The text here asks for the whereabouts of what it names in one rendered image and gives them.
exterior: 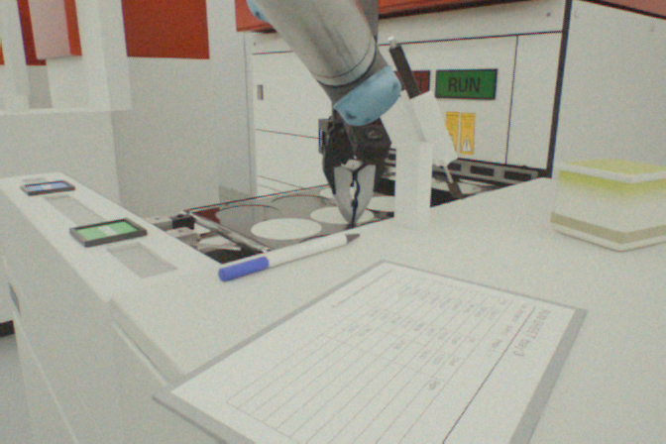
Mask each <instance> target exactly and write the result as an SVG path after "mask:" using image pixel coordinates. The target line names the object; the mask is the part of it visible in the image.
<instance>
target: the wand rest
mask: <svg viewBox="0 0 666 444"><path fill-rule="evenodd" d="M400 95H401V98H402V102H403V105H404V107H405V110H406V112H408V114H409V117H410V120H411V122H412V125H413V127H414V129H415V132H416V135H417V137H418V140H419V141H412V140H408V141H400V142H397V153H396V186H395V218H393V221H394V224H397V225H401V226H404V227H408V228H412V229H415V230H417V229H420V228H423V227H427V226H429V212H430V192H431V172H432V164H435V165H437V166H439V165H443V166H446V165H447V164H449V162H450V161H453V160H456V159H458V157H457V154H456V151H455V148H453V146H452V143H451V140H450V138H449V134H448V131H447V129H446V126H445V124H444V121H443V117H442V115H441V112H440V109H439V107H437V105H438V104H436V101H435V98H434V95H433V93H432V91H429V92H427V93H424V94H421V95H419V96H416V97H414V98H412V99H409V97H408V94H407V92H405V90H404V91H401V92H400Z"/></svg>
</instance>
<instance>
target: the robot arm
mask: <svg viewBox="0 0 666 444"><path fill-rule="evenodd" d="M246 1H247V4H248V7H249V9H251V11H252V13H253V15H254V16H255V17H256V18H257V19H259V20H261V21H263V22H269V23H270V24H272V26H273V27H274V28H275V30H276V31H277V32H278V34H279V35H281V36H282V37H283V40H284V41H285V42H286V43H287V44H288V46H289V47H290V48H291V49H292V51H293V52H294V53H296V55H297V57H298V58H299V59H300V60H301V62H302V63H303V64H304V65H305V67H306V68H307V70H308V71H309V73H311V74H312V76H313V77H314V78H315V79H316V81H317V82H318V83H319V85H320V87H321V88H322V89H323V91H324V92H325V93H326V95H328V97H329V98H330V101H331V102H332V116H329V119H318V153H319V154H320V155H322V159H321V166H322V171H323V174H324V176H325V178H326V180H328V184H329V186H330V188H331V190H332V195H333V197H334V201H335V203H336V206H337V208H338V210H339V212H340V214H341V215H342V216H343V219H345V220H346V221H347V222H348V223H349V224H356V223H357V222H358V220H359V219H360V217H361V215H363V214H364V212H365V211H366V209H367V207H368V205H369V204H370V202H371V198H372V196H373V194H374V192H375V191H376V189H377V186H379V184H380V180H381V178H382V175H383V173H384V169H385V159H386V158H387V157H388V154H389V148H390V145H391V140H390V138H389V135H388V132H387V129H386V127H385V125H384V123H383V121H382V119H381V117H382V115H384V114H385V113H386V112H387V111H389V110H390V108H392V107H393V105H394V104H395V103H396V102H397V99H398V97H399V95H400V92H401V84H400V81H399V80H398V78H397V77H396V75H395V74H394V72H393V67H392V65H391V64H390V65H388V64H387V62H386V61H385V59H384V58H383V55H382V53H381V52H380V50H379V44H378V35H379V0H246ZM320 129H321V141H320ZM349 160H360V161H359V167H358V168H357V169H355V171H354V193H355V194H354V199H355V204H354V207H353V209H352V206H351V203H352V195H351V193H350V185H351V184H352V173H351V172H350V171H349V170H347V169H346V168H344V167H341V164H343V165H345V164H346V163H347V162H348V161H349Z"/></svg>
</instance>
